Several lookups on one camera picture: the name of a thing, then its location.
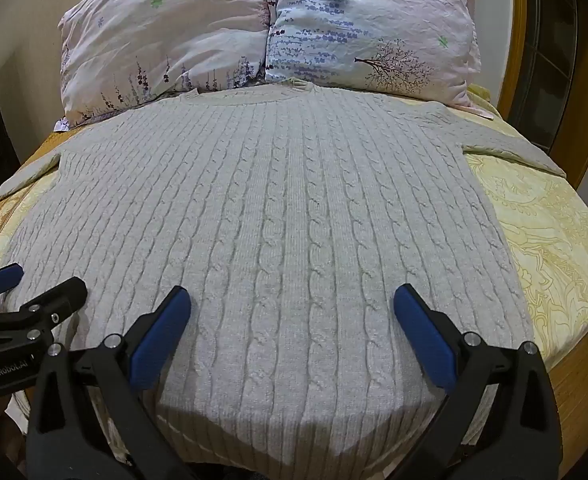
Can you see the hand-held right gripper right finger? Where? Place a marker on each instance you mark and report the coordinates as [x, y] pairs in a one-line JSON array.
[[424, 335]]

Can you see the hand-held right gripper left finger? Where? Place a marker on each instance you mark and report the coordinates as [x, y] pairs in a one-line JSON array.
[[160, 329]]

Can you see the yellow patterned bed sheet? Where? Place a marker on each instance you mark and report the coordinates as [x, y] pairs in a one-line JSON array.
[[549, 240]]

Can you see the floral pink and white pillow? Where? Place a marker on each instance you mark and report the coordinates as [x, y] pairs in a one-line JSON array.
[[174, 35]]

